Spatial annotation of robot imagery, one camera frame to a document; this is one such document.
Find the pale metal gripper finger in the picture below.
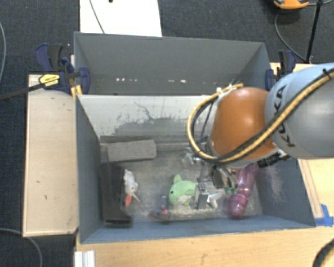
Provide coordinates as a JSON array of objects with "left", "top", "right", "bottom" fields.
[
  {"left": 195, "top": 184, "right": 210, "bottom": 210},
  {"left": 208, "top": 191, "right": 223, "bottom": 209}
]

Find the grey metal bin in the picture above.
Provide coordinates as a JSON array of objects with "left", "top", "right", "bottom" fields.
[{"left": 73, "top": 31, "right": 317, "bottom": 245}]

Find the black cylinder on white bracket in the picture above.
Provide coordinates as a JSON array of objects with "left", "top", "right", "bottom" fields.
[{"left": 256, "top": 152, "right": 291, "bottom": 169}]

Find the black flat block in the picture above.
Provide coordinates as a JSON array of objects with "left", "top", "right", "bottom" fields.
[{"left": 99, "top": 162, "right": 134, "bottom": 228}]

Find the grey sponge block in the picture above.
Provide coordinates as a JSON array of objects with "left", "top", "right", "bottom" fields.
[{"left": 106, "top": 139, "right": 158, "bottom": 162}]

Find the white toy animal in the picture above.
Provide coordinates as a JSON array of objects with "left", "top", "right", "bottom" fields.
[{"left": 122, "top": 169, "right": 141, "bottom": 207}]

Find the purple clear plastic bottle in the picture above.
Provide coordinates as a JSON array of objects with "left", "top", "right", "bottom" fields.
[{"left": 227, "top": 162, "right": 260, "bottom": 220}]

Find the green toy animal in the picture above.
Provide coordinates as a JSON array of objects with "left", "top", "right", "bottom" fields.
[{"left": 168, "top": 174, "right": 198, "bottom": 207}]

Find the dark grey toy mouse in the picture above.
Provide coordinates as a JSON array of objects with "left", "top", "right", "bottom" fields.
[{"left": 148, "top": 195, "right": 172, "bottom": 220}]

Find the pale wood board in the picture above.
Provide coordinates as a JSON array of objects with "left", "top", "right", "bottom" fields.
[{"left": 22, "top": 73, "right": 80, "bottom": 238}]

